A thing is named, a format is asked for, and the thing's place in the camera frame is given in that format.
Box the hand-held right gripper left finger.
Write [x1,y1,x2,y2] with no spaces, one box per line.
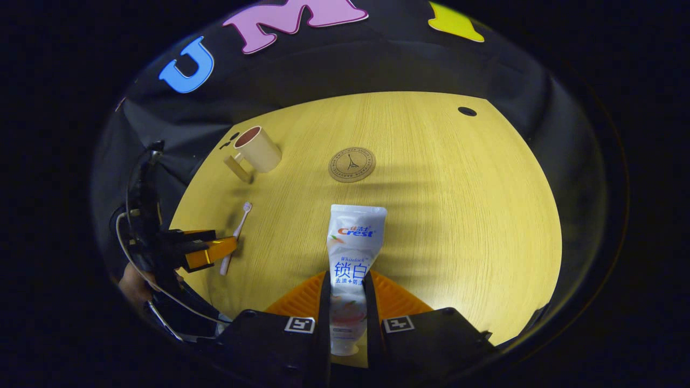
[213,271,331,388]

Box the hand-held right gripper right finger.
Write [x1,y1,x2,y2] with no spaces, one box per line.
[363,271,494,386]

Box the white toothbrush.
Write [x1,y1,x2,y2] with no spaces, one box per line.
[219,202,253,276]

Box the white toothpaste tube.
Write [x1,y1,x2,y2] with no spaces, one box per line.
[326,204,388,357]

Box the beige cup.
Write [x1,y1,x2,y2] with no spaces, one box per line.
[223,126,283,184]

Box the round brown coaster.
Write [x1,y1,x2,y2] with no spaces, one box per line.
[328,147,377,183]

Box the wooden desktop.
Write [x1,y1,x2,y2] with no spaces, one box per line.
[169,91,563,370]

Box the black backdrop cloth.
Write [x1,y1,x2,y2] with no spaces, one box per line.
[92,0,610,335]

